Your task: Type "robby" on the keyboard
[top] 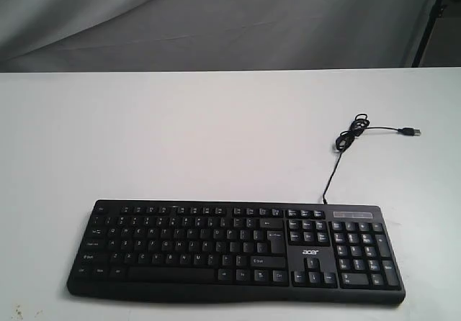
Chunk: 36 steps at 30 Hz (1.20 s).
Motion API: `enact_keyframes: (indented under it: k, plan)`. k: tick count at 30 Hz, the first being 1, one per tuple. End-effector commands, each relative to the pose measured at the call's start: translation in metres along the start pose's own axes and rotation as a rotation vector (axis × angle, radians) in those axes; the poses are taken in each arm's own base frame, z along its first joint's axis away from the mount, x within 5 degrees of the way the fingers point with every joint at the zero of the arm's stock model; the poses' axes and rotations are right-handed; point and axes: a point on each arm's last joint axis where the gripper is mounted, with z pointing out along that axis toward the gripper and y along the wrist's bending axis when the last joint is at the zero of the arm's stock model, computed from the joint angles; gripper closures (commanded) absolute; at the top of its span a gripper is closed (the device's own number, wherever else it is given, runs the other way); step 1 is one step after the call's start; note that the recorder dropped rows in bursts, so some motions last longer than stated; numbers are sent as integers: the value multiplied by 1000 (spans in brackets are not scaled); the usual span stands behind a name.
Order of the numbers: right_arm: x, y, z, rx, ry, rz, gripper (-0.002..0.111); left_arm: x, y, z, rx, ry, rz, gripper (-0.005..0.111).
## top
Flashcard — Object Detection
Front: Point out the black acer keyboard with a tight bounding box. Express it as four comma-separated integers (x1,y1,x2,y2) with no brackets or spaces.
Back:
66,199,406,305

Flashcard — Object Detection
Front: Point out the black stand pole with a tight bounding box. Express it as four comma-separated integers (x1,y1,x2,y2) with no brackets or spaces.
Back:
410,0,442,68

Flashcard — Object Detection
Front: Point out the black usb cable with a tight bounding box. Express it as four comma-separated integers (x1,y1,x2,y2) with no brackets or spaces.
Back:
321,114,422,204

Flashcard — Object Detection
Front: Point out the grey backdrop cloth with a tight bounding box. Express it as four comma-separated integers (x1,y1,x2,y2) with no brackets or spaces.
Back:
1,0,438,73

